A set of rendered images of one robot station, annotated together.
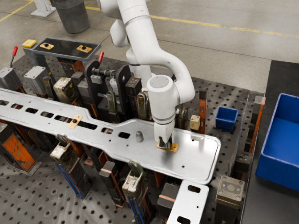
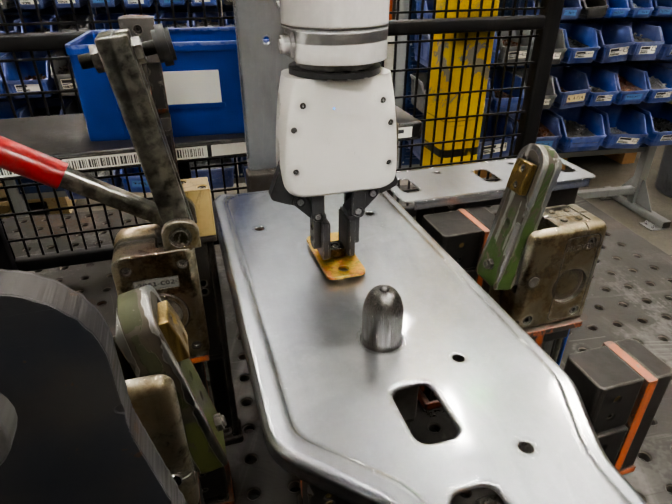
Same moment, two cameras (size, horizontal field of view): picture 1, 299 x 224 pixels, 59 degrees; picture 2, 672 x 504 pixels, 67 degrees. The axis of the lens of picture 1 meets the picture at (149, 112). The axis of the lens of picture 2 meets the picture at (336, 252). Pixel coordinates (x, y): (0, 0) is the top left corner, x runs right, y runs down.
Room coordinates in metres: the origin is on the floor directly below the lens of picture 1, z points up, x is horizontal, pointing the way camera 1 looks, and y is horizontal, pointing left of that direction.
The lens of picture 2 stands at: (0.96, 0.25, 1.26)
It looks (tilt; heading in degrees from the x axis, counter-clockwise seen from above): 30 degrees down; 222
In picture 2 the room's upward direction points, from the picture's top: straight up
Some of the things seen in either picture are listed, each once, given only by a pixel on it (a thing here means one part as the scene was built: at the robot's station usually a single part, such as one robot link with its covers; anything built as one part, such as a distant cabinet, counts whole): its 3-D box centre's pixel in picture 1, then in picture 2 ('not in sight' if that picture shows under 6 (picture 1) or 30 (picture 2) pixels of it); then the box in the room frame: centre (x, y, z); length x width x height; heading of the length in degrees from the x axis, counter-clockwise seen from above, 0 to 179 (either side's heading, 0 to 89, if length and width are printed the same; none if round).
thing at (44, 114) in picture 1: (53, 132); not in sight; (0.98, 0.53, 0.84); 0.13 x 0.11 x 0.29; 150
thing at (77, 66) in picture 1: (79, 81); not in sight; (1.28, 0.38, 0.92); 0.10 x 0.08 x 0.45; 60
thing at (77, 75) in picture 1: (88, 102); not in sight; (1.11, 0.33, 0.90); 0.05 x 0.05 x 0.40; 60
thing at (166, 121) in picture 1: (163, 112); (332, 44); (0.64, -0.05, 1.20); 0.09 x 0.08 x 0.03; 150
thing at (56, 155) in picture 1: (73, 170); not in sight; (0.70, 0.39, 0.87); 0.12 x 0.09 x 0.35; 150
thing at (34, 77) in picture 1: (50, 99); not in sight; (1.19, 0.55, 0.90); 0.13 x 0.10 x 0.41; 150
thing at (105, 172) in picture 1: (115, 186); (574, 481); (0.59, 0.21, 0.84); 0.11 x 0.08 x 0.29; 150
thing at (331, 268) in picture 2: (167, 145); (334, 250); (0.64, -0.05, 1.01); 0.08 x 0.04 x 0.01; 60
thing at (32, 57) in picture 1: (46, 75); not in sight; (1.42, 0.61, 0.92); 0.08 x 0.08 x 0.44; 60
